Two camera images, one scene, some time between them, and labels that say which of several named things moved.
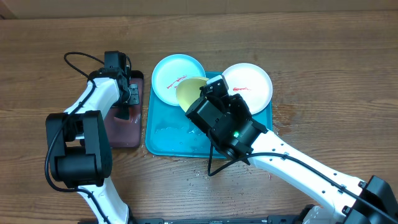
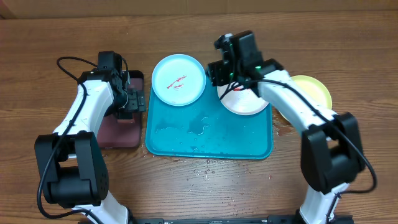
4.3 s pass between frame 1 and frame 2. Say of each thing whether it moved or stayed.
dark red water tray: stayed
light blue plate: stayed
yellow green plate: moved
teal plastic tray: stayed
